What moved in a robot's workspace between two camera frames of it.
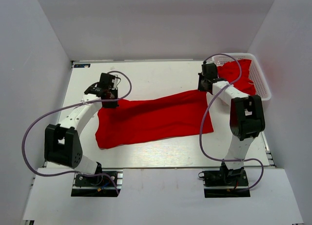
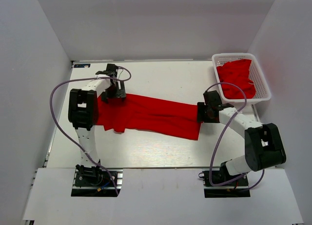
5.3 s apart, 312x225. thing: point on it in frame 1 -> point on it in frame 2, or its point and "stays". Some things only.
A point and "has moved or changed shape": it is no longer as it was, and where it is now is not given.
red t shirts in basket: [236, 73] stays
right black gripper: [201, 87] -> [201, 107]
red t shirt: [153, 117] has moved or changed shape
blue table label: [82, 66] stays
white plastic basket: [256, 74] stays
